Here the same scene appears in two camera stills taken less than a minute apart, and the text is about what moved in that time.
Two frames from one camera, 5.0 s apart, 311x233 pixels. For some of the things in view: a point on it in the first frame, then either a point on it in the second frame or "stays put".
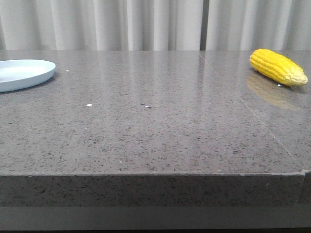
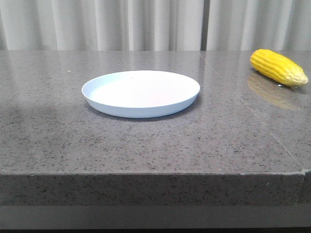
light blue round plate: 19,74 to 140,93
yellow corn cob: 278,67 stays put
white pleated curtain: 155,25 stays put
